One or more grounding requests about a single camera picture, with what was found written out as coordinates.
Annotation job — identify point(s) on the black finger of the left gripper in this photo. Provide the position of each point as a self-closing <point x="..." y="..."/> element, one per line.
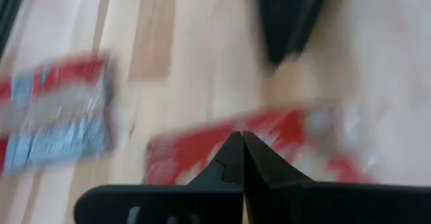
<point x="283" y="19"/>

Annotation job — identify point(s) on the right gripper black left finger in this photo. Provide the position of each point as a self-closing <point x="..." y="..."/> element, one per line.
<point x="202" y="204"/>

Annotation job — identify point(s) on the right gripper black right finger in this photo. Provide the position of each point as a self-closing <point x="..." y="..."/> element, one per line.
<point x="303" y="204"/>

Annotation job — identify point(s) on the red popcorn bag nutrition label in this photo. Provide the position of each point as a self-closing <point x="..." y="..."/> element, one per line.
<point x="188" y="153"/>

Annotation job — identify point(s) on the red popcorn bag with barcode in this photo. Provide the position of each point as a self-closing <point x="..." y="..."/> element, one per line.
<point x="57" y="113"/>

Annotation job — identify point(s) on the black table border strip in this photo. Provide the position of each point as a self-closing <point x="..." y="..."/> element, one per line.
<point x="8" y="8"/>

